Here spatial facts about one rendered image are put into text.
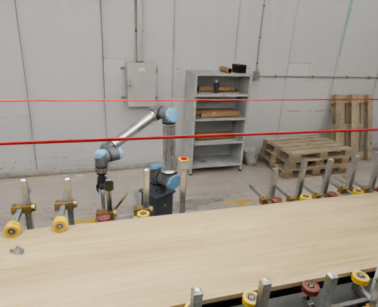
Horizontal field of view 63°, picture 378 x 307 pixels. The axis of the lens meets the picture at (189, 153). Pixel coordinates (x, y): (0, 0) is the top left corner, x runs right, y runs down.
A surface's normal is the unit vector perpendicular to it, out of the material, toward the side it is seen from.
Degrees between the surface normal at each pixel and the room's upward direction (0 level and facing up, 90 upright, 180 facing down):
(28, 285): 0
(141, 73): 90
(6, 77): 90
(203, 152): 90
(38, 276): 0
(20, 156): 90
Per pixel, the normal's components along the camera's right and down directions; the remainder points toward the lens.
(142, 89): 0.31, 0.35
